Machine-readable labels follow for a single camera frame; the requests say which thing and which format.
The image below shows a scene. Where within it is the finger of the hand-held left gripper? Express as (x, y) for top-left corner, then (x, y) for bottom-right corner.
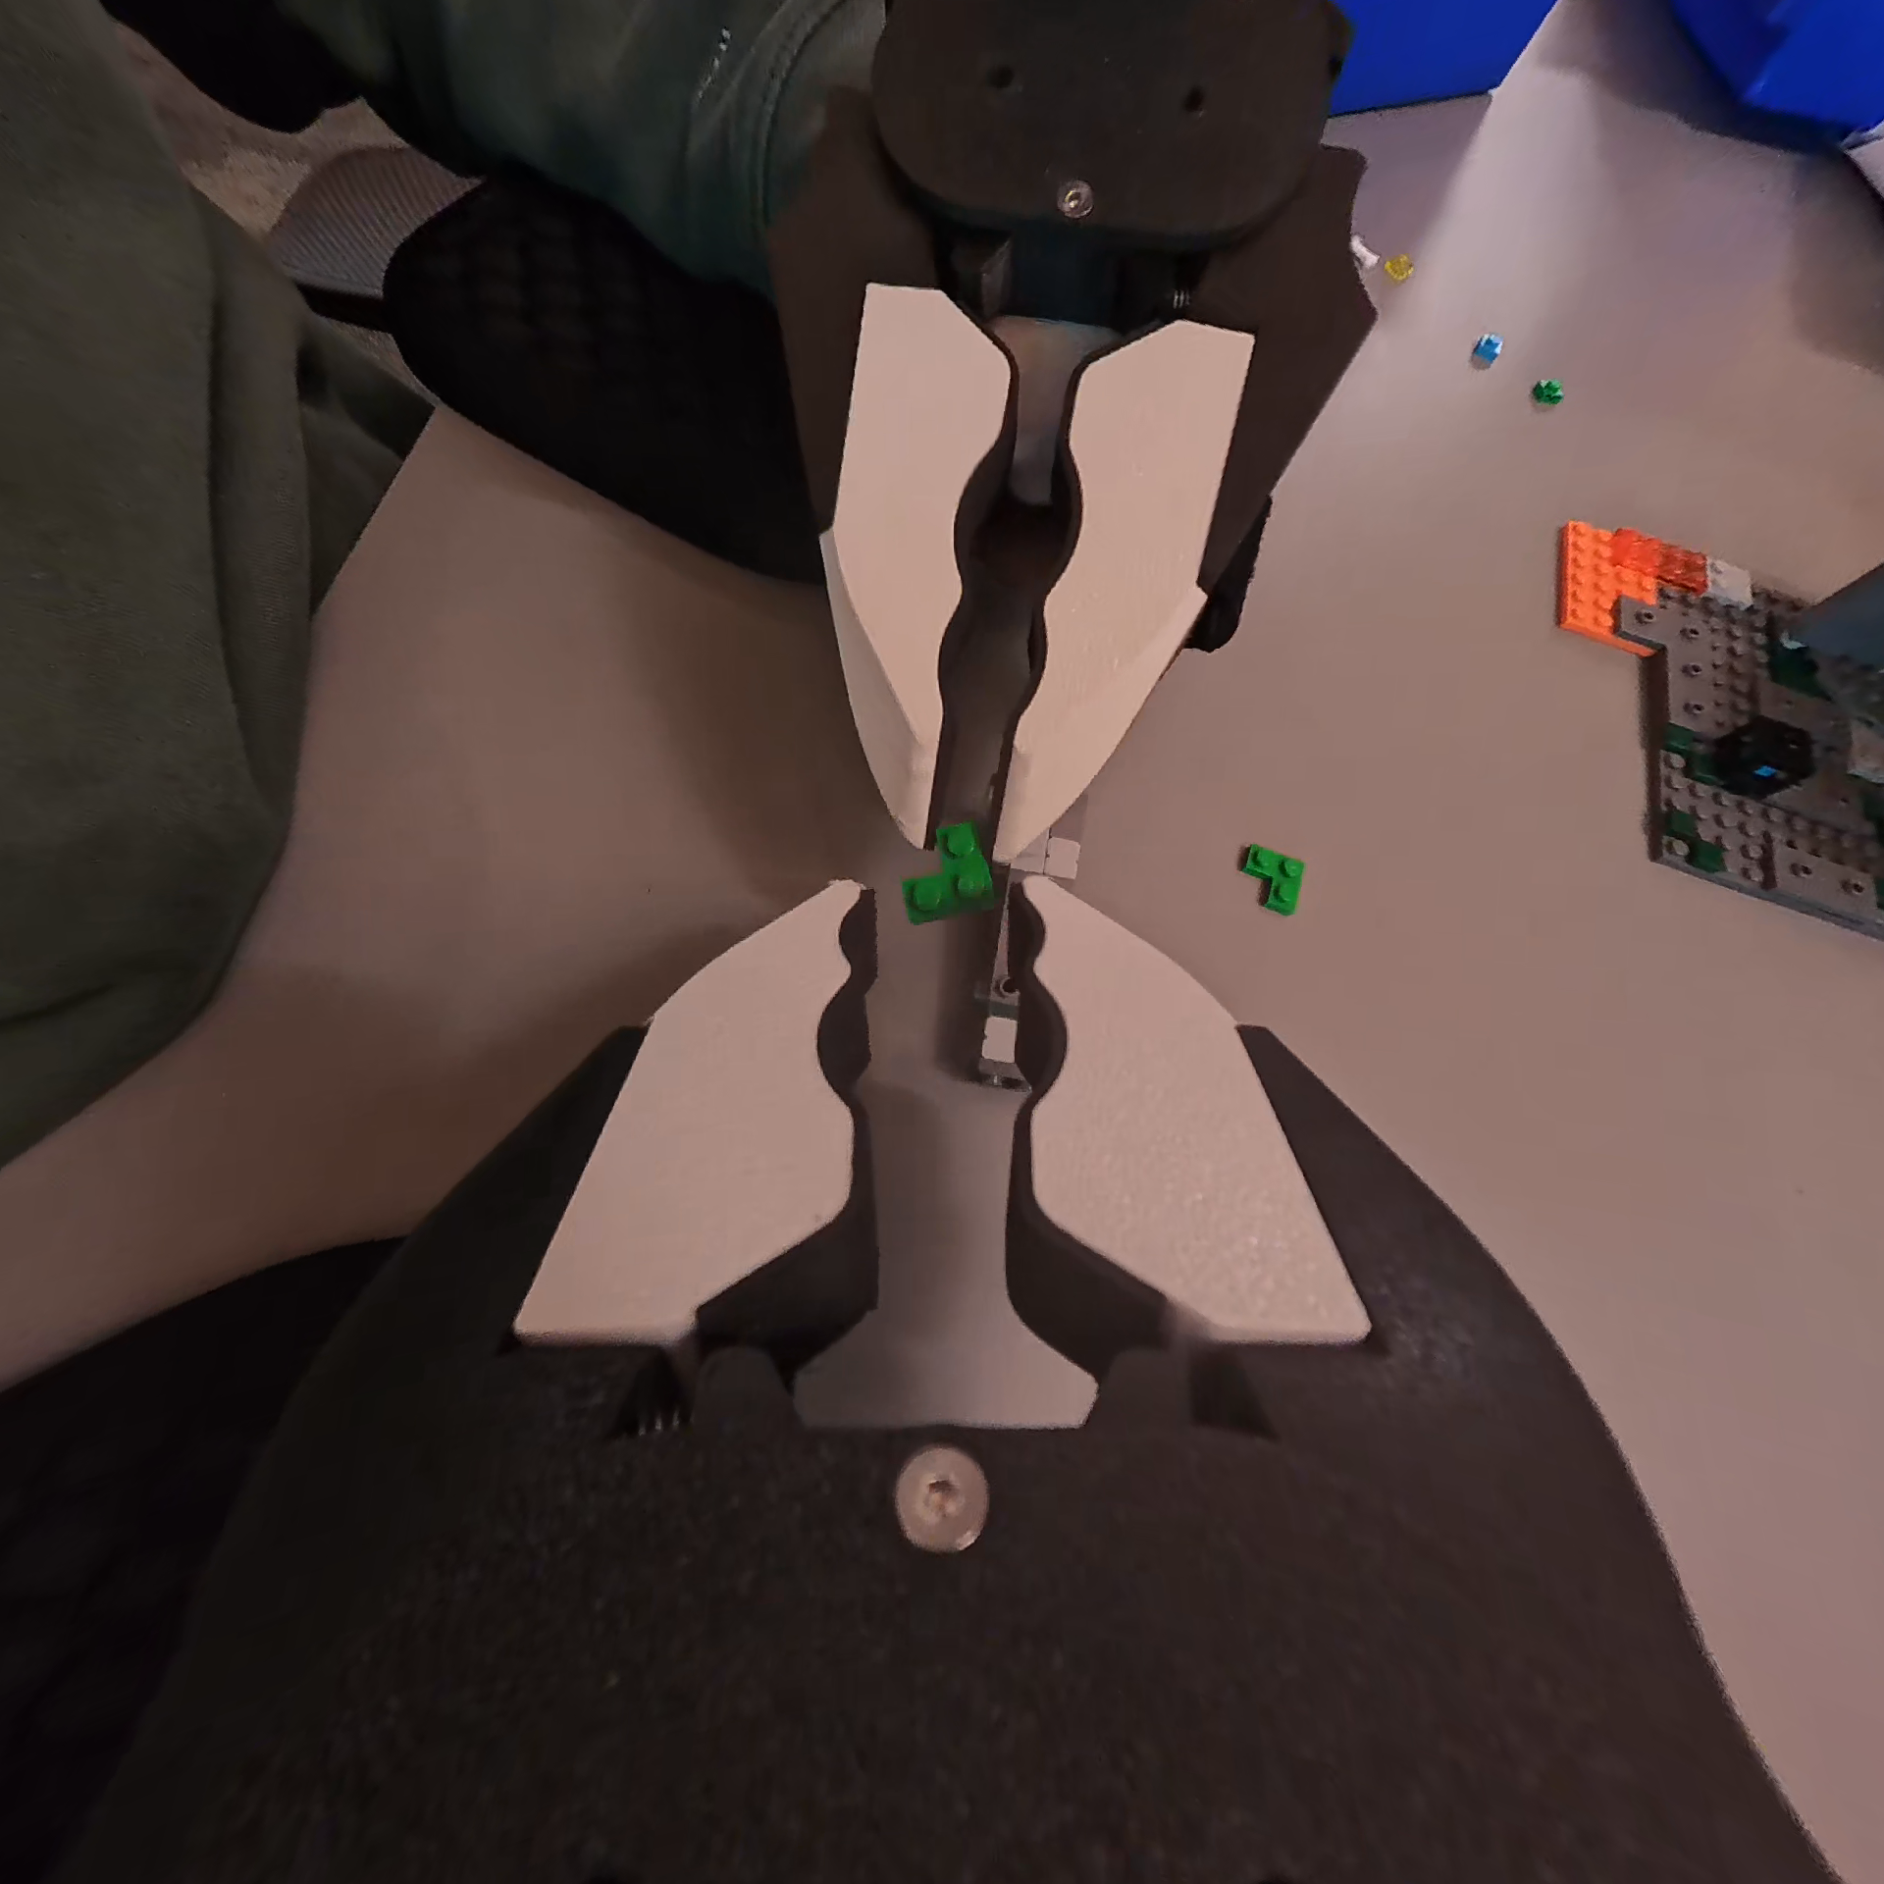
(1003, 318), (1264, 870)
(826, 280), (1021, 850)

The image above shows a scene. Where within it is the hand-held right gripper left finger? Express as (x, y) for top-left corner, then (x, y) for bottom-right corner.
(509, 874), (879, 1350)

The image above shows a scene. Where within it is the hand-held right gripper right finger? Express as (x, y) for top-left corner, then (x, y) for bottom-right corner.
(1012, 874), (1377, 1350)

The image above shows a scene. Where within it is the grey white brick column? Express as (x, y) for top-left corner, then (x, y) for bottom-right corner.
(973, 835), (1094, 1097)

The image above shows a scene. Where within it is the person's left forearm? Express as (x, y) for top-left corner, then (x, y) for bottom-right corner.
(295, 0), (886, 282)

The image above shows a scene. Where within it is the black quilted wrist rest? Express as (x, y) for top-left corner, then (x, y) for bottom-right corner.
(0, 1238), (398, 1884)
(383, 163), (841, 576)

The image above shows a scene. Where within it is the orange brick plate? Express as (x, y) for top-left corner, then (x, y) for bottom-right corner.
(1561, 523), (1758, 656)

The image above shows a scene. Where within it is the grey green brick tower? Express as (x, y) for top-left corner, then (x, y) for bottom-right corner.
(1649, 560), (1884, 945)

